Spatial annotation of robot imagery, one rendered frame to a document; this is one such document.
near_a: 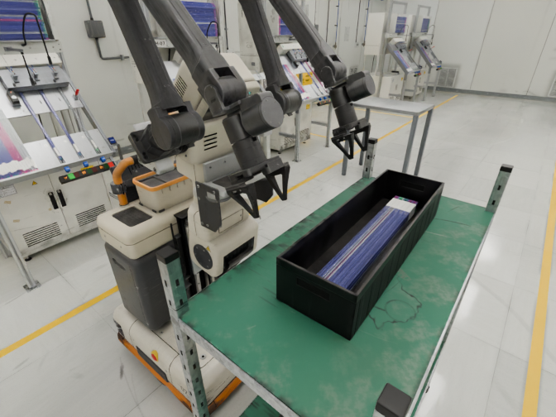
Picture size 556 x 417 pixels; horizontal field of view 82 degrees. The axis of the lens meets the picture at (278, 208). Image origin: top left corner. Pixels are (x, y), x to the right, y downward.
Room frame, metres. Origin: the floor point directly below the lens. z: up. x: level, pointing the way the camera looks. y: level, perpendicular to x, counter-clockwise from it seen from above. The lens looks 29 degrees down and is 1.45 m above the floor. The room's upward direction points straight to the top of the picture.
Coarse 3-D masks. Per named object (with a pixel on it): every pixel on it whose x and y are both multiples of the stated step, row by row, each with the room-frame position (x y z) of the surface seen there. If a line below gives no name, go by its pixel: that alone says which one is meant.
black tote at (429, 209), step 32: (384, 192) 0.94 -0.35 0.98; (416, 192) 0.88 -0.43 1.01; (320, 224) 0.62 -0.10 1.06; (352, 224) 0.76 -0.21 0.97; (416, 224) 0.65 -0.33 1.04; (288, 256) 0.52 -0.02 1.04; (320, 256) 0.62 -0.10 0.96; (384, 256) 0.62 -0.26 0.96; (288, 288) 0.48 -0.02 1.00; (320, 288) 0.43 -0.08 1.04; (384, 288) 0.51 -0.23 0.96; (320, 320) 0.43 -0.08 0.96; (352, 320) 0.39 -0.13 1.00
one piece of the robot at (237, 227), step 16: (176, 112) 0.96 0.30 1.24; (208, 128) 0.93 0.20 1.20; (208, 144) 0.93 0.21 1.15; (224, 144) 0.98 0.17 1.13; (176, 160) 1.02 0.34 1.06; (192, 160) 0.89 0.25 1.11; (208, 160) 0.93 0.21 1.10; (192, 176) 0.98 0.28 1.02; (192, 208) 0.97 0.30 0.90; (224, 208) 0.99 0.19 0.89; (240, 208) 1.02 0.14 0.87; (192, 224) 0.95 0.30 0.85; (224, 224) 0.96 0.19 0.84; (240, 224) 1.02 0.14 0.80; (256, 224) 1.04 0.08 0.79; (192, 240) 0.96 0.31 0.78; (208, 240) 0.91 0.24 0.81; (224, 240) 0.92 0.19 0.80; (240, 240) 0.96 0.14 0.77; (256, 240) 1.05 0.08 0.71; (192, 256) 0.97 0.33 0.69; (208, 256) 0.90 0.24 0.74; (208, 272) 0.91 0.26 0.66
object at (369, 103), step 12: (372, 108) 3.18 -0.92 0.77; (384, 108) 3.11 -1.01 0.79; (396, 108) 3.06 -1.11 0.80; (408, 108) 3.06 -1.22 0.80; (420, 108) 3.06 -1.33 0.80; (432, 108) 3.21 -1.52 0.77; (348, 132) 3.33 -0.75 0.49; (348, 144) 3.34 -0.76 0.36; (408, 144) 2.92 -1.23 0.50; (420, 144) 3.24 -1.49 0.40; (360, 156) 3.66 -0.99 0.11; (408, 156) 2.90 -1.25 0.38; (420, 156) 3.22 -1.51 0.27
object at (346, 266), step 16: (384, 208) 0.80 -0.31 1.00; (400, 208) 0.80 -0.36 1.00; (416, 208) 0.84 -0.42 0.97; (368, 224) 0.72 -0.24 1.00; (384, 224) 0.72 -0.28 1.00; (400, 224) 0.73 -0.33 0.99; (352, 240) 0.65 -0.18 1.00; (368, 240) 0.65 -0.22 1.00; (384, 240) 0.65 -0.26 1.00; (336, 256) 0.58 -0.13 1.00; (352, 256) 0.58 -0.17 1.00; (368, 256) 0.58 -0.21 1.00; (320, 272) 0.53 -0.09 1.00; (336, 272) 0.53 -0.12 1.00; (352, 272) 0.53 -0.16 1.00; (352, 288) 0.51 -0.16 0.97
